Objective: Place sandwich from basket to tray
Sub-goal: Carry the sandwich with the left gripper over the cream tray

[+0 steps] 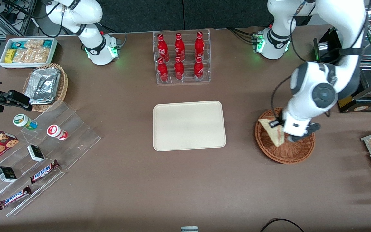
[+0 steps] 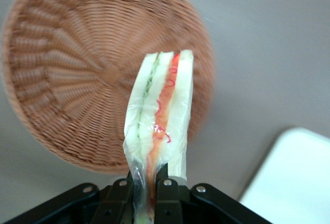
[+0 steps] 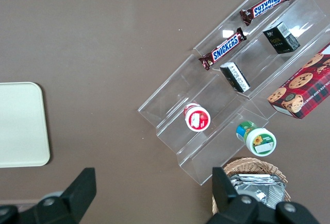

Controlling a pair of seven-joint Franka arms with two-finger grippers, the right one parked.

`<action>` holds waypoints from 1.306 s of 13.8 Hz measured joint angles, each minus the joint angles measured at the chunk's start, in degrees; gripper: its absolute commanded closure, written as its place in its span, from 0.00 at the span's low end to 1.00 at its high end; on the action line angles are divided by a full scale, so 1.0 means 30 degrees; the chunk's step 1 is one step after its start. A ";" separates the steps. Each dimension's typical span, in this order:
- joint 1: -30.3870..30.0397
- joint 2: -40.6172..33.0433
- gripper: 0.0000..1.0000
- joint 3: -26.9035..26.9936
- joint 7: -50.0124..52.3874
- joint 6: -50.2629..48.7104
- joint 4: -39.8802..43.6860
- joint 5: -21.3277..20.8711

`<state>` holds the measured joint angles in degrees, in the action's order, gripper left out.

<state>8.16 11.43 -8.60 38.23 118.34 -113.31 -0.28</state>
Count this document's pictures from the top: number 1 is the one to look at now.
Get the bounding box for triangular sandwich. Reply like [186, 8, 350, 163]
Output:
[258, 119, 286, 147]

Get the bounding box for brown round wicker basket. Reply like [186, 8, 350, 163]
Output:
[255, 107, 316, 165]

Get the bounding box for light tan wicker basket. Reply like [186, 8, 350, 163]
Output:
[22, 63, 69, 113]

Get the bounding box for cream plastic tray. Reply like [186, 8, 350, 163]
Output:
[153, 101, 227, 152]

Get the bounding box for green label yogurt cup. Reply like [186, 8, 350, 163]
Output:
[13, 114, 38, 131]

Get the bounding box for silver foil packs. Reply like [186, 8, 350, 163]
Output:
[24, 68, 61, 105]

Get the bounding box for white rectangular snack bin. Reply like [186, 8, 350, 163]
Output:
[0, 38, 58, 69]

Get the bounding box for clear bag of crackers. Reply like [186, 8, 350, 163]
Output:
[12, 48, 28, 63]
[24, 39, 44, 50]
[25, 48, 50, 63]

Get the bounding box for red label yogurt cup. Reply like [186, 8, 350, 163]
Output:
[47, 124, 68, 140]

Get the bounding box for small black carton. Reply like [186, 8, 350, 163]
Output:
[27, 145, 45, 162]
[0, 166, 17, 183]

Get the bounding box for black countertop machine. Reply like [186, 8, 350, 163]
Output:
[313, 13, 371, 113]

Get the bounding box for clear acrylic stepped display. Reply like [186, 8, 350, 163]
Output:
[0, 101, 101, 217]

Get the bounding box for Snickers chocolate bar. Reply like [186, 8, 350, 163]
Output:
[0, 186, 32, 210]
[30, 160, 60, 184]

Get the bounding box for red cola bottle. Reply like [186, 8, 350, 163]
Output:
[194, 56, 204, 81]
[174, 56, 185, 80]
[157, 57, 169, 82]
[194, 31, 205, 60]
[157, 34, 170, 62]
[174, 32, 186, 62]

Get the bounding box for clear acrylic bottle rack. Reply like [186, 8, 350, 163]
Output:
[153, 29, 211, 85]

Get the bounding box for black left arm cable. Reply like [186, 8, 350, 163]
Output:
[270, 0, 321, 124]

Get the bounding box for black cable loop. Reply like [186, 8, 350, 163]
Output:
[260, 218, 305, 232]

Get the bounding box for black base cable bundle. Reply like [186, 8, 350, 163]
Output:
[227, 27, 259, 44]

